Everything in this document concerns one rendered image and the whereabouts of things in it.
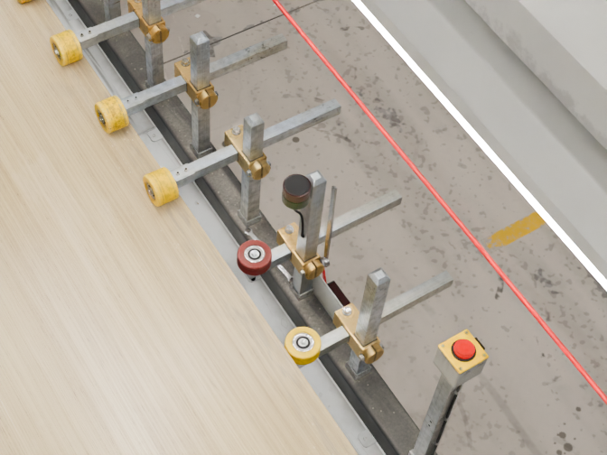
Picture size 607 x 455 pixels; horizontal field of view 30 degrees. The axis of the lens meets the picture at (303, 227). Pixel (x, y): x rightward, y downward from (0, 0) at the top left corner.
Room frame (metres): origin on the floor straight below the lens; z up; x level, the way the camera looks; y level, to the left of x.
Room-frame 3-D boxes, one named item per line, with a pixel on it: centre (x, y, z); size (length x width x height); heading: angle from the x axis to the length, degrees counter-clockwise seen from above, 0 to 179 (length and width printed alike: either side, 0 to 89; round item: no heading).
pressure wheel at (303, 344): (1.19, -0.03, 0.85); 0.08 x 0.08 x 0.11
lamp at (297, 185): (1.41, 0.02, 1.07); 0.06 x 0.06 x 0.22; 38
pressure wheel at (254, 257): (1.40, 0.10, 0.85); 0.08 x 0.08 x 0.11
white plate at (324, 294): (1.43, -0.05, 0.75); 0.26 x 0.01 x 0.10; 38
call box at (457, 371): (1.04, -0.33, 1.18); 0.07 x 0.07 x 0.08; 38
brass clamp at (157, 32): (2.05, 0.46, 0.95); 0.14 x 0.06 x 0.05; 38
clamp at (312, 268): (1.46, 0.00, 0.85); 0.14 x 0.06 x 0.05; 38
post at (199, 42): (1.84, 0.29, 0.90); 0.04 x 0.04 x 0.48; 38
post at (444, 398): (1.04, -0.33, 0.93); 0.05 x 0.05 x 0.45; 38
